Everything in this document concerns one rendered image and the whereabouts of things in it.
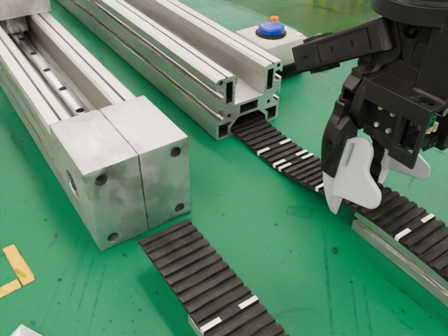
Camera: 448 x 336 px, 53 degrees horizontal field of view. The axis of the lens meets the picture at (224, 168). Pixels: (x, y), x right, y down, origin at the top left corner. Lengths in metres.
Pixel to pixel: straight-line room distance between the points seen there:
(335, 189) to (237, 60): 0.26
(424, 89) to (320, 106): 0.31
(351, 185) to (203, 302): 0.17
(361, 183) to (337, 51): 0.11
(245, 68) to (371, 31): 0.26
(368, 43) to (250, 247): 0.21
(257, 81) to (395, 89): 0.26
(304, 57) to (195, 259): 0.20
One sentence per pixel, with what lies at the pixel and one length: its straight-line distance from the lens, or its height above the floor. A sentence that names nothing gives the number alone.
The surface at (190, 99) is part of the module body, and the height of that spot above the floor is 0.81.
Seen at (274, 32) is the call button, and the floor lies 0.85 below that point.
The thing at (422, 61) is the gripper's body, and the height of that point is 0.97.
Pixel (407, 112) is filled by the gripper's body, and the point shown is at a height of 0.94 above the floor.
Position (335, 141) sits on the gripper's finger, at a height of 0.89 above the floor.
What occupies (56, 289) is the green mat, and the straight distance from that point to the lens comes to 0.43.
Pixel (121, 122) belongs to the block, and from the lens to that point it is 0.44.
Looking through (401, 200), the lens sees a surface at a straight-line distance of 0.47.
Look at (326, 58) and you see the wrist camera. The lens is 0.41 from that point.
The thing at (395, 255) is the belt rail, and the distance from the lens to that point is 0.45.
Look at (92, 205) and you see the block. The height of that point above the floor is 0.84.
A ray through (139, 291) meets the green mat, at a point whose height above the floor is 0.78.
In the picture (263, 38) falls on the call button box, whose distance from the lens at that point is 0.70.
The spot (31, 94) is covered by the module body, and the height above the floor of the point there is 0.86.
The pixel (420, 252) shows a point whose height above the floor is 0.82.
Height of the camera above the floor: 1.11
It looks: 39 degrees down
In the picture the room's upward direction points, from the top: 1 degrees clockwise
